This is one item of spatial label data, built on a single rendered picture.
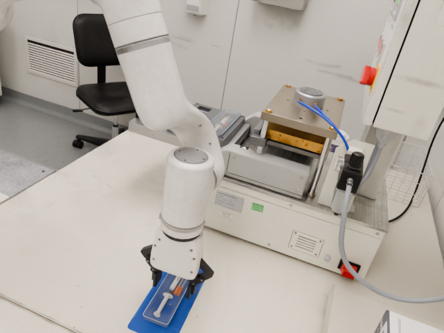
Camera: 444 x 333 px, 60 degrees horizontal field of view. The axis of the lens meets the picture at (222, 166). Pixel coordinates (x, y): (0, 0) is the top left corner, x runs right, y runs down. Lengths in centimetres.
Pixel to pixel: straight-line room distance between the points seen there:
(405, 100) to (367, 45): 163
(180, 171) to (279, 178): 35
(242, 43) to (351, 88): 74
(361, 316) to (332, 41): 183
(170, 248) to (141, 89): 32
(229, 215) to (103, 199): 37
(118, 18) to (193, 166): 25
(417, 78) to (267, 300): 56
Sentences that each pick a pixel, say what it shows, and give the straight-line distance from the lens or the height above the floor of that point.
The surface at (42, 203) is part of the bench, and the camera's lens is 116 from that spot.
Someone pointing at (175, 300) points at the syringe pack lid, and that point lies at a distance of 86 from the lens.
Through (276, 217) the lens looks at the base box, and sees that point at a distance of 98.
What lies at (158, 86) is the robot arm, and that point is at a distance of 62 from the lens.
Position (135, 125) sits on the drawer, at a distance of 109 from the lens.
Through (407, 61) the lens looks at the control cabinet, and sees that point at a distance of 83.
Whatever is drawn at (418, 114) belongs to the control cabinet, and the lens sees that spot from 86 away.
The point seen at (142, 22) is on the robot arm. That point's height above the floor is 131.
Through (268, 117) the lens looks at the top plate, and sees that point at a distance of 91.
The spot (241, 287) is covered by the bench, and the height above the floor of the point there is 75.
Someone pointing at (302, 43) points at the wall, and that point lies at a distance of 249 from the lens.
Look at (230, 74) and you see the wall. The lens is 264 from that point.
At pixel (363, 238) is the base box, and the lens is 98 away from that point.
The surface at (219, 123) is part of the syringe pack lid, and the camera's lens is 107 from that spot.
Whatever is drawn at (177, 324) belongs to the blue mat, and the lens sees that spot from 85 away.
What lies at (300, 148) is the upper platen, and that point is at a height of 103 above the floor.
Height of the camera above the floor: 142
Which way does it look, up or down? 29 degrees down
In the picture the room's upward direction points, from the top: 10 degrees clockwise
